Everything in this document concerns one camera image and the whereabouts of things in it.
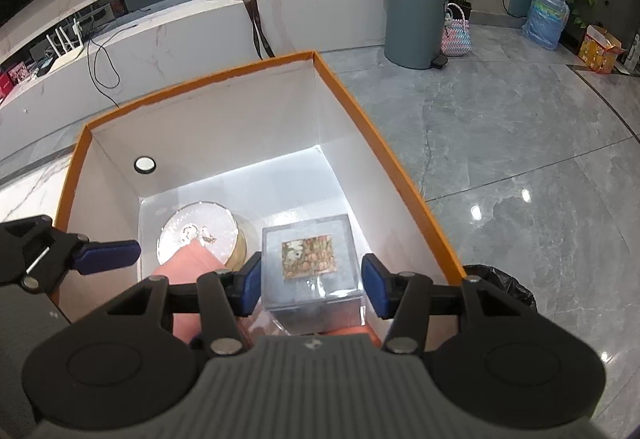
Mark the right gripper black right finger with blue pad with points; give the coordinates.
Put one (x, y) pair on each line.
(404, 299)

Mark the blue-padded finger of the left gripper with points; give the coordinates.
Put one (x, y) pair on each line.
(97, 257)

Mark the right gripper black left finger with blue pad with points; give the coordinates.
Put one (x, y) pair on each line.
(224, 299)

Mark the pink cylinder humidifier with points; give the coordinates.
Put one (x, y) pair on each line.
(182, 272)

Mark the clear acrylic cube box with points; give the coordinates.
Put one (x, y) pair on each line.
(311, 282)

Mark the pink pump lotion bottle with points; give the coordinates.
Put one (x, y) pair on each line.
(354, 335)

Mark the orange storage box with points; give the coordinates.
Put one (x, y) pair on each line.
(276, 142)

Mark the red gift box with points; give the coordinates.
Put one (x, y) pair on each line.
(6, 85)

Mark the white wifi router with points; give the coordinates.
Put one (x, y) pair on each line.
(67, 44)

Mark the pastel woven basket bag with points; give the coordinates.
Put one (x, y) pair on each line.
(456, 36)

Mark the grey-green pedal trash bin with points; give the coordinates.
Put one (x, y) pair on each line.
(413, 34)

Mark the orange cardboard carton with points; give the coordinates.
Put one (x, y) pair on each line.
(600, 49)

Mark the blue water jug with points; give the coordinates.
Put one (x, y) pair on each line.
(546, 20)

